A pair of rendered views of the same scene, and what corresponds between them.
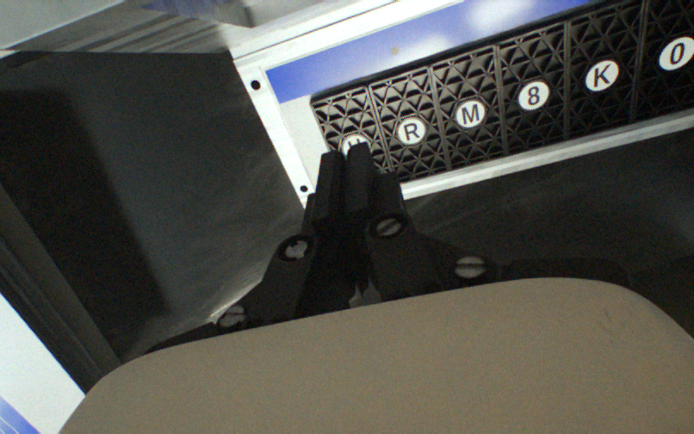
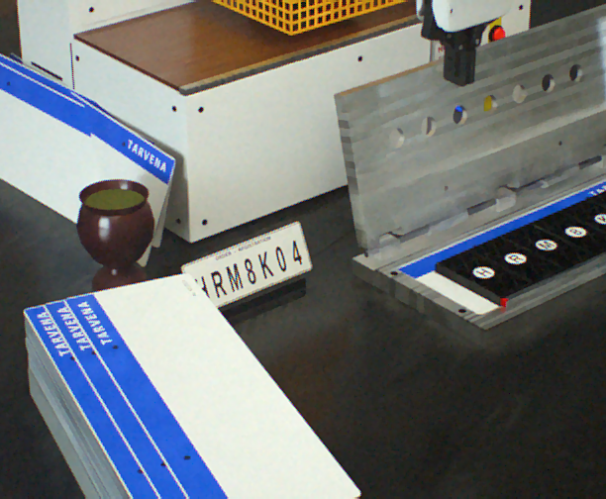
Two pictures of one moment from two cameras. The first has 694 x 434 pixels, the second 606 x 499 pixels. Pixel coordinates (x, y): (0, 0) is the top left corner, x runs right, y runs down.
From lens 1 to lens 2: 179 cm
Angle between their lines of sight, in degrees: 96
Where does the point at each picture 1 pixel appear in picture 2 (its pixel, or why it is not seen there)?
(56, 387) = (275, 427)
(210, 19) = (383, 143)
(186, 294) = (386, 457)
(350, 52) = (448, 251)
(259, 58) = (391, 263)
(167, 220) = (344, 389)
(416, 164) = (535, 270)
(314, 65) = (429, 260)
